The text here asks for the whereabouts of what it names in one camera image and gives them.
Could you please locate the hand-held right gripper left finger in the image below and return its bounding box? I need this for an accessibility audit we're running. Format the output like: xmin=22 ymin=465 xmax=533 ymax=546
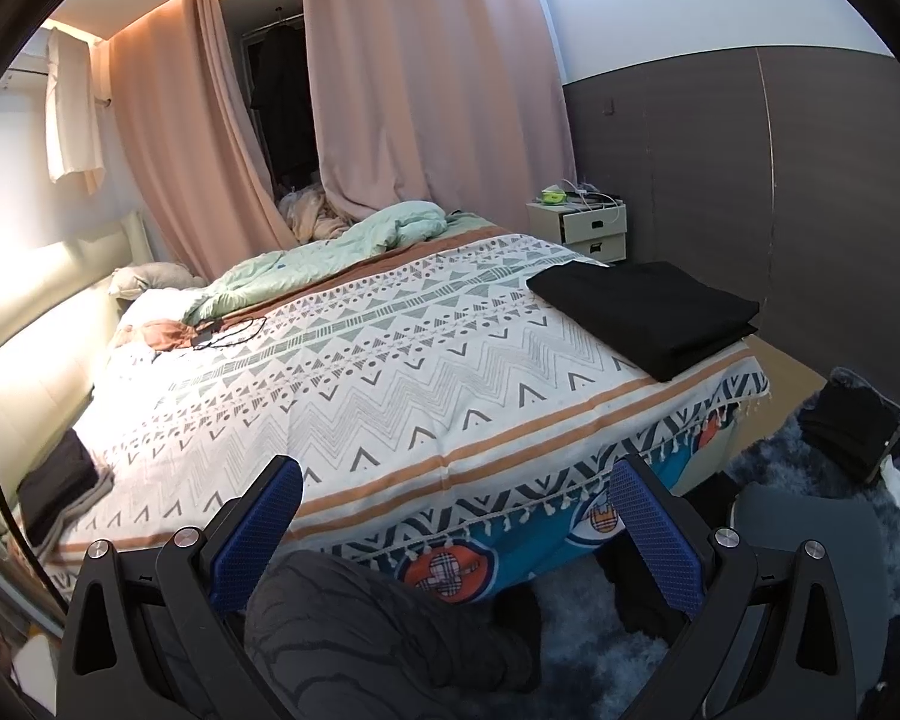
xmin=56 ymin=456 xmax=303 ymax=720

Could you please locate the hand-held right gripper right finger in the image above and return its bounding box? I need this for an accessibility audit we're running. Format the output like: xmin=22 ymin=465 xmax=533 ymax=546
xmin=607 ymin=454 xmax=860 ymax=720

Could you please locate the black garment with yellow print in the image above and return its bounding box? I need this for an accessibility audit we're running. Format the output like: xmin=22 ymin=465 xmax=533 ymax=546
xmin=526 ymin=260 xmax=761 ymax=383

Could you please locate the stack of folded dark clothes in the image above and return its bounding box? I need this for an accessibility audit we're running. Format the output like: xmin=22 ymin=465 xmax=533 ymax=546
xmin=15 ymin=430 xmax=115 ymax=545

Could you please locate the dark clothes pile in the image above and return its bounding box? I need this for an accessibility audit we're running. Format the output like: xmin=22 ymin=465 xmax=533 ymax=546
xmin=797 ymin=381 xmax=900 ymax=486

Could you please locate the pale pink clothes pile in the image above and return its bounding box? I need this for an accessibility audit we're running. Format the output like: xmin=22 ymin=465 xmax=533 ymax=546
xmin=276 ymin=181 xmax=362 ymax=246

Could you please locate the blue cartoon print bed sheet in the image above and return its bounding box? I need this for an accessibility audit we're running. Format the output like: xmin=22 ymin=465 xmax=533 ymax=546
xmin=328 ymin=388 xmax=745 ymax=602

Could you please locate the blue fluffy rug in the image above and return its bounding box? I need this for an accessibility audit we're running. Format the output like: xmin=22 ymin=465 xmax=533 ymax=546
xmin=523 ymin=366 xmax=900 ymax=720

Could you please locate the person's leg in grey pants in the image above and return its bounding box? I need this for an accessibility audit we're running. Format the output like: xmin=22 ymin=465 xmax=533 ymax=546
xmin=242 ymin=550 xmax=542 ymax=720

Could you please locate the white geometric patterned blanket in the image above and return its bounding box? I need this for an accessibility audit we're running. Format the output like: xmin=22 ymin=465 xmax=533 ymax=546
xmin=43 ymin=232 xmax=772 ymax=597

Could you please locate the orange cloth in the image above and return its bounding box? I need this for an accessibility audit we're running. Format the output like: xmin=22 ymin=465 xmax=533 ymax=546
xmin=129 ymin=317 xmax=205 ymax=353

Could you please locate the beige pillow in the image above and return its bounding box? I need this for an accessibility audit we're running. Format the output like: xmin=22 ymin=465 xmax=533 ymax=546
xmin=108 ymin=261 xmax=209 ymax=302

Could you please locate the mint green duvet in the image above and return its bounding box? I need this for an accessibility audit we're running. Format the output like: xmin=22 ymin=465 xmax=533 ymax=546
xmin=181 ymin=200 xmax=500 ymax=326

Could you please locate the cream headboard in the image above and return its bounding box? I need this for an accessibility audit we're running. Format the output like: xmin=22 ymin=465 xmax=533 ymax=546
xmin=0 ymin=208 xmax=149 ymax=470

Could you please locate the beige nightstand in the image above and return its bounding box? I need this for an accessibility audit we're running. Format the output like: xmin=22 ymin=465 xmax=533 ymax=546
xmin=526 ymin=193 xmax=630 ymax=266

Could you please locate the pink curtain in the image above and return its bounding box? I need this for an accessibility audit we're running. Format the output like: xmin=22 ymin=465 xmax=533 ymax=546
xmin=107 ymin=0 xmax=302 ymax=280
xmin=300 ymin=0 xmax=580 ymax=224

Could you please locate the white hanging garment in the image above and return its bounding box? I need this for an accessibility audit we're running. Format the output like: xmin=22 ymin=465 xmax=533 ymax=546
xmin=43 ymin=25 xmax=107 ymax=197

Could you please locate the black cable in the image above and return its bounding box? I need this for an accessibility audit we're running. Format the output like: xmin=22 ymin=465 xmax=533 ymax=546
xmin=193 ymin=313 xmax=269 ymax=351

